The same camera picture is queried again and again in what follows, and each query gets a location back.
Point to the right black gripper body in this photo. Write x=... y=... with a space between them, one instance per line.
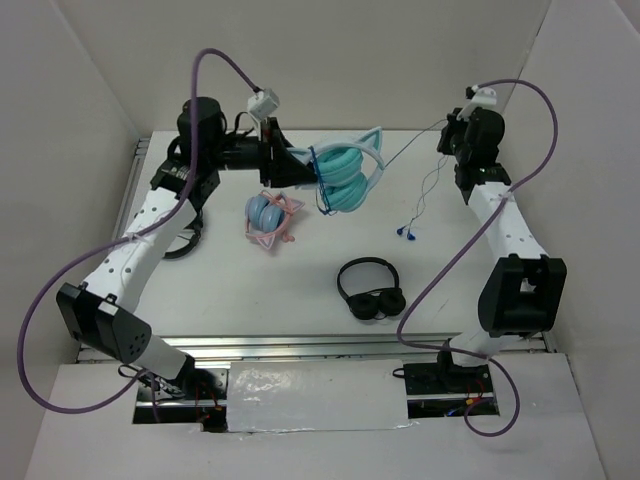
x=453 y=140

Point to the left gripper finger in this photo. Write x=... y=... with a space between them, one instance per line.
x=293 y=173
x=292 y=150

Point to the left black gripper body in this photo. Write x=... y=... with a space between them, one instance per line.
x=266 y=147

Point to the teal cat ear headphones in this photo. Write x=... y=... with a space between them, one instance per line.
x=348 y=169

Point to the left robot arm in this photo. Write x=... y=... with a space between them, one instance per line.
x=100 y=312

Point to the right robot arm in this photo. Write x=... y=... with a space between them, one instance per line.
x=522 y=295

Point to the pink blue cat headphones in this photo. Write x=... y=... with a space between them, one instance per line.
x=267 y=218

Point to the small black headphones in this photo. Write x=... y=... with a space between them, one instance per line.
x=365 y=306

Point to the white taped cover plate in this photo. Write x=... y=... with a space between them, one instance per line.
x=328 y=395

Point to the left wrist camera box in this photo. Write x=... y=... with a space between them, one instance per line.
x=262 y=104

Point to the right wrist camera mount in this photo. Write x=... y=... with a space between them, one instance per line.
x=477 y=97

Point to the large black wired headphones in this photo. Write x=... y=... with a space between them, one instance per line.
x=190 y=236

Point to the aluminium rail frame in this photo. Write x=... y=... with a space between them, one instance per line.
x=231 y=298

